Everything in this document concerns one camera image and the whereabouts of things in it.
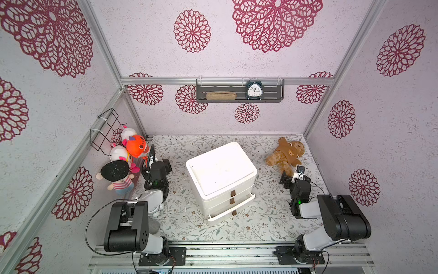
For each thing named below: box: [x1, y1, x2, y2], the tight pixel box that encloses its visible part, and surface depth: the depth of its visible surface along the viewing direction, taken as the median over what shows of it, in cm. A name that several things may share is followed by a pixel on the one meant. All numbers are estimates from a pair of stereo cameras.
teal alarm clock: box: [245, 77, 264, 101], surface depth 92 cm
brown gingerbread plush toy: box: [266, 137, 305, 176], surface depth 104 cm
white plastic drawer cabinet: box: [185, 142, 258, 223], surface depth 76 cm
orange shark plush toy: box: [126, 134, 150, 158], surface depth 90 cm
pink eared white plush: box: [121, 127, 137, 143], surface depth 96 cm
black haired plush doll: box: [95, 159, 135, 195], surface depth 80 cm
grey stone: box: [148, 217, 161, 235], surface depth 81 cm
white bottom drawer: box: [207, 192, 256, 226], surface depth 83 cm
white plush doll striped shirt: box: [109, 144, 140, 174], surface depth 87 cm
